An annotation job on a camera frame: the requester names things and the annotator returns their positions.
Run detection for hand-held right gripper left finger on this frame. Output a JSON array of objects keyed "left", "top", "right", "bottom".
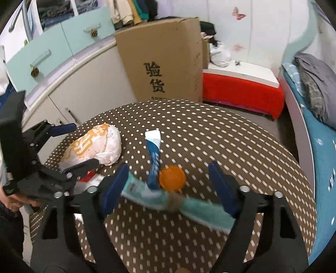
[{"left": 30, "top": 163, "right": 129, "bottom": 273}]

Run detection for black bag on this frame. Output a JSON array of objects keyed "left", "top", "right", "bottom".
[{"left": 199, "top": 21, "right": 217, "bottom": 46}]

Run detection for white orange paper wrapper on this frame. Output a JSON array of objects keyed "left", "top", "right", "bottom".
[{"left": 59, "top": 123, "right": 122, "bottom": 172}]

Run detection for hanging clothes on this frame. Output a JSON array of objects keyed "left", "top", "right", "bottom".
[{"left": 110, "top": 0, "right": 158, "bottom": 28}]

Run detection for mint green headboard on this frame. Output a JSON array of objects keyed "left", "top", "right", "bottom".
[{"left": 282, "top": 14, "right": 320, "bottom": 67}]

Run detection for bed with teal blanket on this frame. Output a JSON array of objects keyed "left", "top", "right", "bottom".
[{"left": 282, "top": 63, "right": 336, "bottom": 265}]

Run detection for red white packet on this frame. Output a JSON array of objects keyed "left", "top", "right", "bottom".
[{"left": 78, "top": 171, "right": 106, "bottom": 185}]

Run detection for white plastic bag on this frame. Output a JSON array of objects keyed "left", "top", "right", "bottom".
[{"left": 209, "top": 42, "right": 232, "bottom": 68}]

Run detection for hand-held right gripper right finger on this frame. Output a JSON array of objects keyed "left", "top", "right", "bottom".
[{"left": 209, "top": 161, "right": 309, "bottom": 273}]

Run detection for white cabinet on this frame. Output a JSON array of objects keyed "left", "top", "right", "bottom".
[{"left": 22, "top": 39, "right": 138, "bottom": 132}]

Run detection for orange round lid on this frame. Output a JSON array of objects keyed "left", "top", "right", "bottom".
[{"left": 158, "top": 165, "right": 186, "bottom": 192}]

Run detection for teal white packet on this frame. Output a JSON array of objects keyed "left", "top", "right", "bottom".
[{"left": 121, "top": 178, "right": 236, "bottom": 235}]

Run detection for brown dotted round table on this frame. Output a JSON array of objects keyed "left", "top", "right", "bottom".
[{"left": 29, "top": 98, "right": 317, "bottom": 265}]

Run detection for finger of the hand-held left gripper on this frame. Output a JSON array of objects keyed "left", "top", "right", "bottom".
[
  {"left": 23, "top": 120, "right": 77, "bottom": 158},
  {"left": 18, "top": 158, "right": 102, "bottom": 202}
]

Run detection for white shelf board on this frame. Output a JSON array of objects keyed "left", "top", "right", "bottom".
[{"left": 206, "top": 62, "right": 280, "bottom": 89}]

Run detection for person's left forearm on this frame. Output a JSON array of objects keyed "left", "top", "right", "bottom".
[{"left": 0, "top": 207, "right": 25, "bottom": 265}]

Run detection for large cardboard box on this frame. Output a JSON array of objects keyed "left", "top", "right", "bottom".
[{"left": 115, "top": 16, "right": 204, "bottom": 103}]

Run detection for person's left hand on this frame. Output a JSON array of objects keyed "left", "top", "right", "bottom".
[{"left": 1, "top": 184, "right": 44, "bottom": 214}]

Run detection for red fabric bench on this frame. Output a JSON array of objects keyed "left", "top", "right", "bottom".
[{"left": 202, "top": 70, "right": 286, "bottom": 120}]

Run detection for white bed frame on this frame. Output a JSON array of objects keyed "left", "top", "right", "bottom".
[{"left": 278, "top": 70, "right": 317, "bottom": 189}]

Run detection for white wardrobe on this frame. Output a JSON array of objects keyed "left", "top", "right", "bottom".
[{"left": 199, "top": 0, "right": 319, "bottom": 79}]

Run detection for grey folded duvet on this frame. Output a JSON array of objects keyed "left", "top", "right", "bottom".
[{"left": 294, "top": 52, "right": 336, "bottom": 123}]

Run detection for folded jeans stack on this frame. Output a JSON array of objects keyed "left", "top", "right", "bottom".
[{"left": 37, "top": 0, "right": 79, "bottom": 28}]

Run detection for mint drawer front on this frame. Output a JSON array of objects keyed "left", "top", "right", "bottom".
[
  {"left": 6, "top": 43, "right": 67, "bottom": 93},
  {"left": 60, "top": 7, "right": 116, "bottom": 56}
]

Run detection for blue white sachet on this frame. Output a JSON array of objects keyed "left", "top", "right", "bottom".
[{"left": 144, "top": 129, "right": 162, "bottom": 191}]

